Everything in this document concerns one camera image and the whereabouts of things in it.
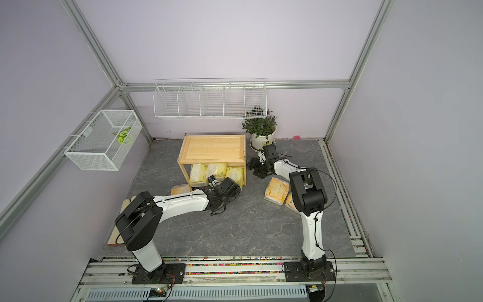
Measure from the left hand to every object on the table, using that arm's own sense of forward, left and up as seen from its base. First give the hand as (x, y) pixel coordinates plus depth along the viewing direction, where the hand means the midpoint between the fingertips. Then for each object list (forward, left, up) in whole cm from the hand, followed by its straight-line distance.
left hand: (230, 197), depth 91 cm
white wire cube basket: (+21, +53, +23) cm, 61 cm away
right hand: (+17, -10, +1) cm, 19 cm away
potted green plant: (+33, -19, +12) cm, 40 cm away
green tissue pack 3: (+12, +16, +1) cm, 20 cm away
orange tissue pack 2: (+1, -23, +1) cm, 23 cm away
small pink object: (+43, -45, -5) cm, 62 cm away
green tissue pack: (+12, -4, +3) cm, 12 cm away
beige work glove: (-11, +53, -5) cm, 55 cm away
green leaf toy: (+20, +45, +26) cm, 56 cm away
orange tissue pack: (+7, +25, -1) cm, 26 cm away
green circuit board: (-35, +29, -6) cm, 46 cm away
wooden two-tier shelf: (+16, 0, +17) cm, 23 cm away
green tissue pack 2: (+15, +6, +2) cm, 17 cm away
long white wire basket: (+46, +6, +26) cm, 53 cm away
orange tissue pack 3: (-6, -28, -1) cm, 29 cm away
